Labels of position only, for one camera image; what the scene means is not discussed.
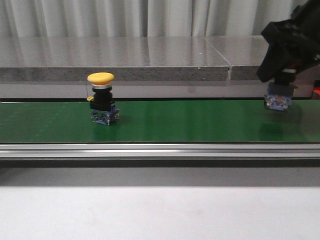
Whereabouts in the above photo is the white curtain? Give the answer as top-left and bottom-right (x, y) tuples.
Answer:
(0, 0), (301, 37)

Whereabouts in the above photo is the grey stone counter slab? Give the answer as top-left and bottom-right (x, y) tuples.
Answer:
(0, 36), (228, 83)

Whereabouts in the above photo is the aluminium conveyor frame rail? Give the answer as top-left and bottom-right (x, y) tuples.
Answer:
(0, 143), (320, 160)

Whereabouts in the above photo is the green conveyor belt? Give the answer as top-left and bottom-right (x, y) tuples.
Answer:
(0, 99), (320, 144)

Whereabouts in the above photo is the red object at right edge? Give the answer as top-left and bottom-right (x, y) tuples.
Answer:
(312, 86), (320, 100)

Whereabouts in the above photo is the grey stone slab right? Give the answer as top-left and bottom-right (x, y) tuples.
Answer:
(204, 35), (268, 85)

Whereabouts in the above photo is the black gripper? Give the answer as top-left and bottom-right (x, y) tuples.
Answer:
(256, 0), (320, 83)

